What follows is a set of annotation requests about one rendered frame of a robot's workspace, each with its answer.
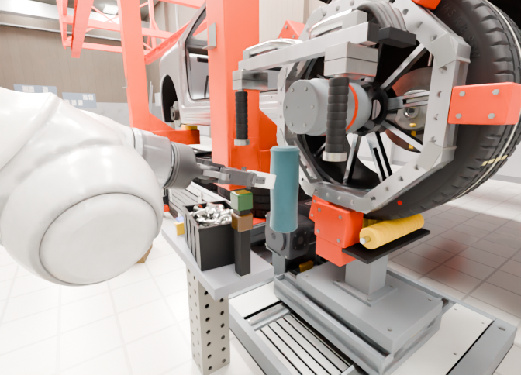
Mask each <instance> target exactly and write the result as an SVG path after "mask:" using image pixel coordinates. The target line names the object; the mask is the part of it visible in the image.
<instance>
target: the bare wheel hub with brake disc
mask: <svg viewBox="0 0 521 375"><path fill-rule="evenodd" d="M432 72H433V68H432V67H424V68H420V69H416V70H414V71H410V72H409V73H407V74H405V75H403V76H402V77H400V78H399V79H398V81H397V82H396V83H395V84H394V85H393V86H392V88H393V90H394V91H395V93H396V95H397V96H400V95H408V94H412V93H416V92H421V91H428V90H430V84H431V77H432ZM428 99H429V96H428V97H424V98H415V99H411V100H406V103H410V102H415V101H423V100H428ZM427 107H428V105H426V106H421V107H420V108H421V110H420V114H419V115H418V116H417V117H416V118H414V119H407V118H406V117H405V116H404V115H403V109H400V110H398V112H397V116H396V118H395V121H394V122H393V123H395V124H396V125H397V126H399V127H400V128H402V129H404V130H405V131H406V132H408V133H410V134H411V133H412V131H416V136H415V137H416V138H417V139H419V140H421V141H422V142H423V137H424V131H425V124H426V113H427ZM410 124H416V126H414V127H411V126H410ZM385 133H386V135H387V137H388V138H389V139H390V140H391V141H392V142H393V143H394V144H395V145H397V146H399V147H401V148H403V149H405V150H411V151H418V150H417V149H416V148H414V147H413V149H412V148H409V144H408V143H407V142H406V141H404V140H403V139H401V138H399V137H398V136H396V135H395V134H394V133H392V132H390V131H389V130H386V131H385Z"/></svg>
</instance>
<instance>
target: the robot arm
mask: <svg viewBox="0 0 521 375"><path fill-rule="evenodd" d="M275 178H276V175H273V174H266V173H261V172H257V171H252V170H247V171H246V167H242V168H241V170H238V169H236V168H231V167H226V166H225V165H223V164H220V163H213V162H212V161H210V160H204V159H201V158H197V157H196V155H195V151H194V150H193V149H192V147H190V146H189V145H185V144H181V143H175V142H170V140H169V139H168V137H167V136H165V137H163V136H157V134H153V133H151V132H148V131H144V130H140V129H138V128H130V127H128V126H124V125H121V124H119V123H117V122H115V121H113V120H111V119H109V118H107V117H105V116H102V115H97V114H95V113H92V112H87V111H84V110H80V109H77V108H75V107H74V106H72V105H70V104H68V103H67V102H66V101H64V100H62V99H61V98H58V97H57V96H56V95H54V94H53V93H51V92H48V93H38V94H37V93H22V92H18V91H10V90H8V89H5V88H1V87H0V245H1V246H3V247H5V250H6V251H7V253H8V254H9V255H10V256H11V258H13V259H14V261H16V262H17V264H19V265H20V266H21V267H23V268H24V269H26V270H27V271H29V272H30V273H32V274H33V275H35V276H37V277H39V278H41V279H43V280H46V281H49V282H51V283H53V284H59V285H62V286H67V287H84V286H90V285H94V284H100V283H102V282H105V281H108V280H111V279H113V278H115V277H118V276H119V275H121V274H123V273H124V272H126V271H127V270H128V269H129V268H130V267H131V266H133V265H134V264H135V263H136V262H137V261H138V260H139V259H140V258H141V257H142V256H143V255H144V254H145V253H146V251H147V250H148V249H149V248H150V246H151V244H152V242H153V241H154V239H156V238H157V236H158V235H159V233H160V229H161V226H162V222H163V215H164V203H163V197H162V194H161V189H162V188H166V189H174V190H184V189H186V188H187V187H188V186H189V185H190V184H191V182H192V181H193V180H194V181H198V182H199V183H203V184H208V183H215V184H221V185H224V184H234V185H243V186H246V188H248V189H250V188H251V187H259V188H270V189H274V182H275Z"/></svg>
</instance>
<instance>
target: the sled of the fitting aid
mask: <svg viewBox="0 0 521 375"><path fill-rule="evenodd" d="M326 262H328V260H327V259H325V258H323V257H321V258H320V259H318V260H315V261H311V260H310V261H308V262H306V263H303V264H300V265H299V267H298V268H295V269H294V270H289V271H288V272H286V273H283V274H280V275H278V276H276V277H274V294H275V295H276V296H278V297H279V298H280V299H281V300H282V301H283V302H284V303H286V304H287V305H288V306H289V307H290V308H291V309H293V310H294V311H295V312H296V313H297V314H299V315H300V316H301V317H302V318H304V319H305V320H306V321H307V322H308V323H309V324H310V325H311V326H312V327H314V328H315V329H316V330H317V331H319V332H320V333H321V334H322V335H324V336H325V337H326V338H327V339H328V340H329V341H331V343H332V344H334V345H335V346H336V347H337V348H338V349H340V350H341V351H342V352H343V353H345V354H346V355H347V356H348V357H350V358H351V359H352V360H353V361H354V362H355V363H356V364H357V365H358V366H360V367H361V368H362V369H363V370H365V371H366V372H367V373H368V374H369V375H391V374H392V373H393V372H394V371H396V370H397V369H398V368H399V367H400V366H401V365H402V364H403V363H404V362H405V361H406V360H407V359H408V358H409V357H410V356H411V355H412V354H413V353H415V352H416V351H417V350H418V349H419V348H420V347H421V346H422V345H423V344H424V343H426V342H427V341H428V340H429V339H430V338H431V337H432V336H433V335H434V334H436V333H437V332H438V331H439V330H440V323H441V318H442V314H443V311H441V313H439V314H438V316H436V317H435V318H434V319H433V320H432V321H431V322H429V323H428V324H427V325H426V326H424V327H423V328H422V329H421V330H420V331H418V332H417V333H416V334H415V335H414V336H413V337H412V338H411V339H409V340H408V341H407V342H406V343H405V344H403V345H402V346H401V347H400V348H399V349H397V350H396V351H395V352H394V353H393V354H391V353H390V352H389V351H387V350H386V349H384V348H383V347H381V346H380V345H378V344H377V343H376V342H375V341H373V340H372V339H370V338H369V337H368V336H366V335H365V334H364V333H363V332H361V331H360V330H358V329H356V328H355V327H354V326H352V325H351V324H350V323H349V322H347V321H346V320H344V319H343V318H341V317H340V316H339V315H338V314H336V313H335V312H334V311H332V310H330V309H329V308H328V307H326V306H325V305H324V304H323V303H321V302H320V301H318V300H317V299H315V298H314V297H313V296H312V295H310V294H309V293H307V292H306V291H304V290H303V289H301V288H300V287H299V286H298V285H297V284H296V277H297V274H300V273H302V272H304V271H307V270H310V269H312V268H313V267H317V266H318V265H321V264H323V263H326Z"/></svg>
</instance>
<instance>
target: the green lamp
mask: <svg viewBox="0 0 521 375"><path fill-rule="evenodd" d="M230 197H231V208H233V209H235V210H237V211H238V212H242V211H246V210H250V209H252V208H253V193H251V192H249V191H246V190H240V191H232V192H231V193H230Z"/></svg>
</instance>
